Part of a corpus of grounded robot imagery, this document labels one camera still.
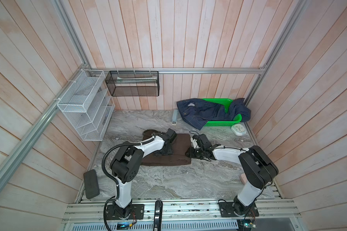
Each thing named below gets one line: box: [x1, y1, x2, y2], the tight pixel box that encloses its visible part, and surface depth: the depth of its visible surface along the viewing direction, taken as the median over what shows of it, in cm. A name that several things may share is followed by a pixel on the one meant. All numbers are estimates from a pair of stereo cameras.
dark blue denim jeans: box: [176, 98, 252, 131], surface depth 113 cm
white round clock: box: [230, 123, 247, 137], surface depth 106 cm
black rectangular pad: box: [83, 169, 100, 200], surface depth 81 cm
